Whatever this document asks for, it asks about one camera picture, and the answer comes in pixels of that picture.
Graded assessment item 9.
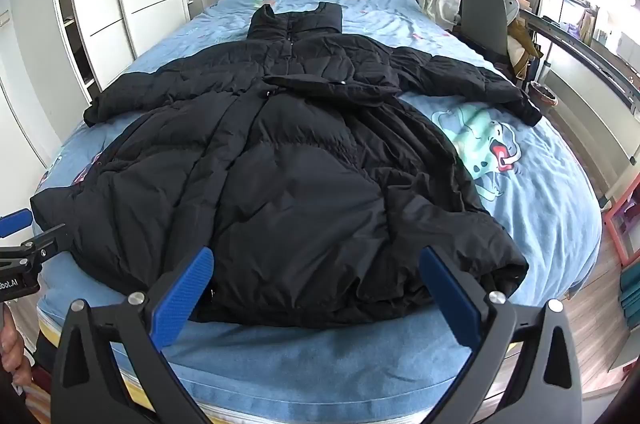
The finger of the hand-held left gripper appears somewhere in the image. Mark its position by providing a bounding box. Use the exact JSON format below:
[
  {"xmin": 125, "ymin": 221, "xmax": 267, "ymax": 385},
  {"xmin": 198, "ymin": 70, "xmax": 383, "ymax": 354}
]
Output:
[
  {"xmin": 0, "ymin": 208, "xmax": 34, "ymax": 239},
  {"xmin": 0, "ymin": 223, "xmax": 69, "ymax": 262}
]

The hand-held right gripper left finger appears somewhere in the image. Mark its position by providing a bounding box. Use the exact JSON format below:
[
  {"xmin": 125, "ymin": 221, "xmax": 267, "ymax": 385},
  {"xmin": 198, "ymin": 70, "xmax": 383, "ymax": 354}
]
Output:
[{"xmin": 50, "ymin": 247, "xmax": 216, "ymax": 424}]

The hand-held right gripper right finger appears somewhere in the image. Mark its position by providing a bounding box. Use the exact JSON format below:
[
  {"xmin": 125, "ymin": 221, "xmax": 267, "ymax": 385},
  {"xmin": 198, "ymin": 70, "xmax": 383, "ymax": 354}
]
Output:
[{"xmin": 419, "ymin": 245, "xmax": 583, "ymax": 424}]

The black down coat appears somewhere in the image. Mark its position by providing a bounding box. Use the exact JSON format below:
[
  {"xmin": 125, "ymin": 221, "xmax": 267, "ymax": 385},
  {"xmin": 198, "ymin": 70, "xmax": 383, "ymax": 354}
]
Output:
[{"xmin": 30, "ymin": 2, "xmax": 544, "ymax": 330}]

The person's left hand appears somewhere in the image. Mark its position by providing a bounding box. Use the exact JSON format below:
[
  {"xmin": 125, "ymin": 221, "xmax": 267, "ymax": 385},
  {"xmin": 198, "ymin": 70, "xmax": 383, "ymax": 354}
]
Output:
[{"xmin": 0, "ymin": 317, "xmax": 26, "ymax": 375}]

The white door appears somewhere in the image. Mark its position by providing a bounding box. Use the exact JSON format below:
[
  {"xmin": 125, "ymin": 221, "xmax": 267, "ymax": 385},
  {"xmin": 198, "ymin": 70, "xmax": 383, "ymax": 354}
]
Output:
[{"xmin": 0, "ymin": 72, "xmax": 63, "ymax": 200}]

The blue printed bed sheet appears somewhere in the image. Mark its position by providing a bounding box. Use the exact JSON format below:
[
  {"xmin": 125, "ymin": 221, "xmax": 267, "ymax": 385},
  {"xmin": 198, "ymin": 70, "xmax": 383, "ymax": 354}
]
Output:
[{"xmin": 35, "ymin": 0, "xmax": 603, "ymax": 424}]

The trash bin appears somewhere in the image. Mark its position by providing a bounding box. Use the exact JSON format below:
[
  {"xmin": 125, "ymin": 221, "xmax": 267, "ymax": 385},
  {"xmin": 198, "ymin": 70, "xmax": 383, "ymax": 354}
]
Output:
[{"xmin": 530, "ymin": 82, "xmax": 559, "ymax": 108}]

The brown clothing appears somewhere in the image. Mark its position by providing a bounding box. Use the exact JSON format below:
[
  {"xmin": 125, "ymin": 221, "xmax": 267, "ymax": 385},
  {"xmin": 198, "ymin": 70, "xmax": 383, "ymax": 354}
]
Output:
[{"xmin": 506, "ymin": 18, "xmax": 544, "ymax": 78}]

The grey chair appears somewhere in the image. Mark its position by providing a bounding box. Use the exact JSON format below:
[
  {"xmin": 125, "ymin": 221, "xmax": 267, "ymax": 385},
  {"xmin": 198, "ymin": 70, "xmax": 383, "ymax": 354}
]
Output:
[{"xmin": 457, "ymin": 0, "xmax": 518, "ymax": 61}]

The white cloth pile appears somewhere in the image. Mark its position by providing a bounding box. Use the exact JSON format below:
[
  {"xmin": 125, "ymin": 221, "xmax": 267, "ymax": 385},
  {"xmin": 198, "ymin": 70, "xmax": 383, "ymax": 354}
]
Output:
[{"xmin": 415, "ymin": 0, "xmax": 463, "ymax": 26}]

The window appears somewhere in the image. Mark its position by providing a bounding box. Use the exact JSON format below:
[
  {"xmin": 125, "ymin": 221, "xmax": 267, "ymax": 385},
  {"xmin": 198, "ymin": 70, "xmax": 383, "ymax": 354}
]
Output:
[{"xmin": 569, "ymin": 0, "xmax": 640, "ymax": 58}]

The red frame shelf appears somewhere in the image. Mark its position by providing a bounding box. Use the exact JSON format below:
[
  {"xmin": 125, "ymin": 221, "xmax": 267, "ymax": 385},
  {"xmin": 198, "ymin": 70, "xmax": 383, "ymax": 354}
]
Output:
[{"xmin": 601, "ymin": 191, "xmax": 640, "ymax": 276}]

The metal rail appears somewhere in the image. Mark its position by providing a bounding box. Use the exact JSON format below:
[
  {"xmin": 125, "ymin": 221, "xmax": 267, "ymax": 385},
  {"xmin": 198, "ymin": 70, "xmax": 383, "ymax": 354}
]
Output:
[{"xmin": 517, "ymin": 7, "xmax": 640, "ymax": 116}]

